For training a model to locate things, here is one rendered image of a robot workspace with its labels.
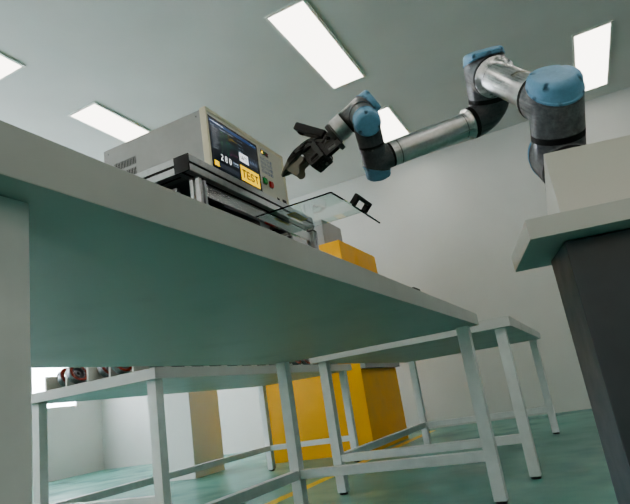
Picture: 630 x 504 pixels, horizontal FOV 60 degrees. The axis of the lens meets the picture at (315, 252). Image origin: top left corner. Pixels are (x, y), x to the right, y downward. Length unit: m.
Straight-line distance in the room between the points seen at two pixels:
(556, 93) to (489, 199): 5.58
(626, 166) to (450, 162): 5.90
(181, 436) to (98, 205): 4.95
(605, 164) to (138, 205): 0.92
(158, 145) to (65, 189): 1.13
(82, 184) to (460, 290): 6.28
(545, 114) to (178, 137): 0.96
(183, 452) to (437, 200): 4.10
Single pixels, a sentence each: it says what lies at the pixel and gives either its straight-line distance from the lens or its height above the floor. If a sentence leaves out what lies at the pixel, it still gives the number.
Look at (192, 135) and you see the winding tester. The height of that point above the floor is 1.25.
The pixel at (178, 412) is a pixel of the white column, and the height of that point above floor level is 0.59.
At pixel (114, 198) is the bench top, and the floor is 0.71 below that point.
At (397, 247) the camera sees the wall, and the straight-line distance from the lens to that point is 6.99.
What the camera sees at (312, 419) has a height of 0.35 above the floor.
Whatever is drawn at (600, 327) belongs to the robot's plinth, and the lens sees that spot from 1.13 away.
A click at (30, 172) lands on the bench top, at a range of 0.53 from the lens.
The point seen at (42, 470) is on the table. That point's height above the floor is 0.37.
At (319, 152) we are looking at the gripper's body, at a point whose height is 1.19.
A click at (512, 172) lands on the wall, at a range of 6.91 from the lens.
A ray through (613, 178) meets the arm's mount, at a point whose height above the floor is 0.82.
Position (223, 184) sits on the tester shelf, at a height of 1.07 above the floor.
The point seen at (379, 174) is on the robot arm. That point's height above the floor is 1.09.
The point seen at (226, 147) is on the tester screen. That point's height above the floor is 1.22.
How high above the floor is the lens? 0.48
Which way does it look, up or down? 15 degrees up
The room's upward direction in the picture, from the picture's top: 9 degrees counter-clockwise
